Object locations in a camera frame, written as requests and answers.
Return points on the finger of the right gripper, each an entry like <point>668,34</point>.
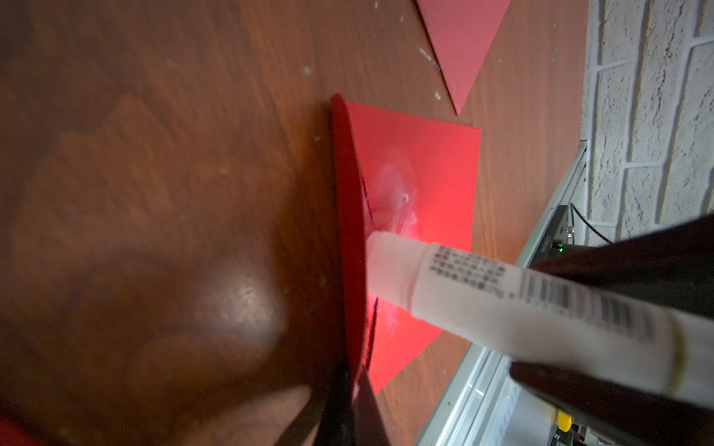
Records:
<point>627,416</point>
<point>672,268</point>

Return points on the white glue stick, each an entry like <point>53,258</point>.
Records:
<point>614,338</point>

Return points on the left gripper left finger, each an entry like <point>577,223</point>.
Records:
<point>336,426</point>

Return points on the dark red envelope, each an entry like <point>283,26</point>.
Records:
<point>461,33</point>

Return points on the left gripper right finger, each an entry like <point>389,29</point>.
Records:
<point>368,425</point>

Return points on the aluminium rail frame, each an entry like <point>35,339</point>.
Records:
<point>508,317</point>

